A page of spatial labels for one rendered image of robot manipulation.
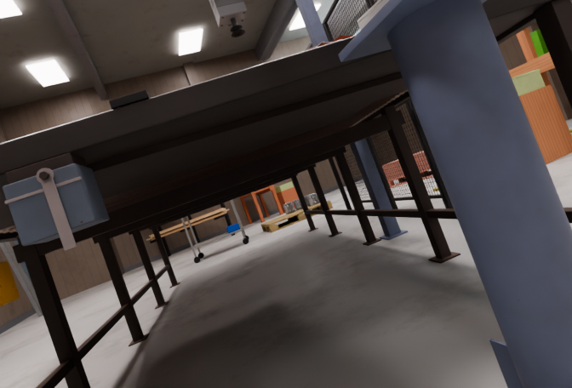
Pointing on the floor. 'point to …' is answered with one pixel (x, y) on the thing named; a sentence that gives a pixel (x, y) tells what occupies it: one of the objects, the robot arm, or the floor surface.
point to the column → (485, 158)
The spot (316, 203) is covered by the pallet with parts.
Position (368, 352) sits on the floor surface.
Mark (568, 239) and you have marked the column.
